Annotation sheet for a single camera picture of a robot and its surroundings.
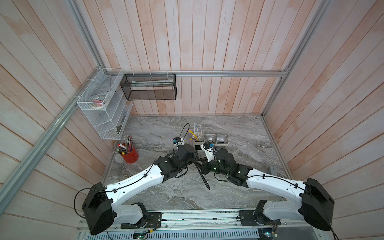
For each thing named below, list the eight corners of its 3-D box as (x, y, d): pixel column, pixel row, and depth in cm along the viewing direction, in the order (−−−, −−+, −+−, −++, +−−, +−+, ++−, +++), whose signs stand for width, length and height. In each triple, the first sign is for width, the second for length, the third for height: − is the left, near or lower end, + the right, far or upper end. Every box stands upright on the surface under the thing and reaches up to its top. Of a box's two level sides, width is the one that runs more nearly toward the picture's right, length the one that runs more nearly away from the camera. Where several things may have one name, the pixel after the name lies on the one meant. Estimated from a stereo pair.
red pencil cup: (125, 163, 96) (119, 155, 88) (128, 154, 100) (122, 146, 92) (137, 163, 96) (132, 155, 88) (139, 154, 100) (134, 146, 92)
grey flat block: (269, 174, 92) (271, 172, 89) (269, 167, 95) (271, 165, 92) (274, 176, 91) (277, 173, 88) (274, 169, 94) (277, 166, 91)
